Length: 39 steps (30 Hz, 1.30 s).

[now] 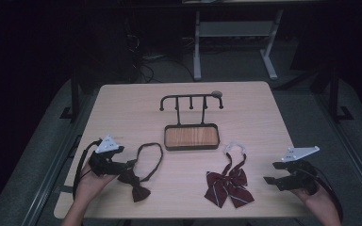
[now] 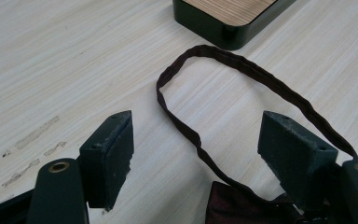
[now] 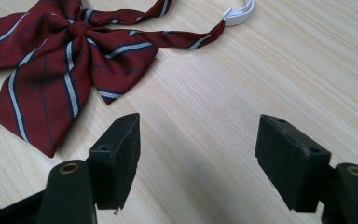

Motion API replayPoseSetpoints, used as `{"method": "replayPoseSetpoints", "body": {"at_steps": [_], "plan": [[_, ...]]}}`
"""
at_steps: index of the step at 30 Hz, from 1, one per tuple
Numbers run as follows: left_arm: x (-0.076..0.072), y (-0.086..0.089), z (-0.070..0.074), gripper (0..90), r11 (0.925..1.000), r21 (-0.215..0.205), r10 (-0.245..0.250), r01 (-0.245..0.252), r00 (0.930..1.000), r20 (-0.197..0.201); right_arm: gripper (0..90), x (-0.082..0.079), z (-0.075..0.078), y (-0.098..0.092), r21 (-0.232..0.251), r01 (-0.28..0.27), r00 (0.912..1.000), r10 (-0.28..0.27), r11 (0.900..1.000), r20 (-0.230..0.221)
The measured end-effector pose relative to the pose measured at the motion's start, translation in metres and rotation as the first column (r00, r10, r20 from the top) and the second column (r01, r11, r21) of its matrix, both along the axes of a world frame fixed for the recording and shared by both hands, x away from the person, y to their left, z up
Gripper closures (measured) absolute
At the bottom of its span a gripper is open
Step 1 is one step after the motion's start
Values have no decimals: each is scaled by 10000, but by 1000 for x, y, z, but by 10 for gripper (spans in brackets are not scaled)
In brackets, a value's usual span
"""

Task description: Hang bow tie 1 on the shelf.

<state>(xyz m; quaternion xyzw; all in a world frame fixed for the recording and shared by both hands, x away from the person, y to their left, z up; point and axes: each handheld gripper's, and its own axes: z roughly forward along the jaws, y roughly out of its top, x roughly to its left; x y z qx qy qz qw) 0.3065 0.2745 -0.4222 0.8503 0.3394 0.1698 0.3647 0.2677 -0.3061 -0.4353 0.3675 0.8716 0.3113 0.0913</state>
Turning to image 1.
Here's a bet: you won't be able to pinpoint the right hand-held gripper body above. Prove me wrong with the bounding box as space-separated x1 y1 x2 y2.
275 145 321 196

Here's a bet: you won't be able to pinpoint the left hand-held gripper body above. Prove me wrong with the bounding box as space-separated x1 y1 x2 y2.
88 135 129 178

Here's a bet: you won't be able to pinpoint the dark brown bow tie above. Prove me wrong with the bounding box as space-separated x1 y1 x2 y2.
116 142 165 203

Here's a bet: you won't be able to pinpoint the red striped bow tie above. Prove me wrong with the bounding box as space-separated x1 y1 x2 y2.
204 141 255 209

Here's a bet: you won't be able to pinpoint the black hook rack wooden base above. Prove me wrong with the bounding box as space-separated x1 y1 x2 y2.
158 90 225 152

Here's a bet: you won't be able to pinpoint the person's right hand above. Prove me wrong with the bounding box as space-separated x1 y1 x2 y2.
290 181 335 209

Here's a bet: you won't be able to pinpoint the person's left hand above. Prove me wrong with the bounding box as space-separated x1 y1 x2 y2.
74 161 118 202

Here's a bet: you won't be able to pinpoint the black metal stand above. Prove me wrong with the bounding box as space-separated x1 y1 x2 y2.
59 71 83 121
325 65 355 124

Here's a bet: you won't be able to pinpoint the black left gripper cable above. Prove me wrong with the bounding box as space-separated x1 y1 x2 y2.
72 139 104 201

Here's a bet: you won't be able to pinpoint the grey metal rail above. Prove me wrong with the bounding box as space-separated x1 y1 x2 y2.
313 93 362 206
20 93 92 226

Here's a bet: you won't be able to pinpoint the black floor cables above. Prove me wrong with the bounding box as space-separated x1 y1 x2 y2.
134 53 196 85

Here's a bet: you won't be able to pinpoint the white metal table frame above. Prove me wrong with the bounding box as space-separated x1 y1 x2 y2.
192 8 285 82

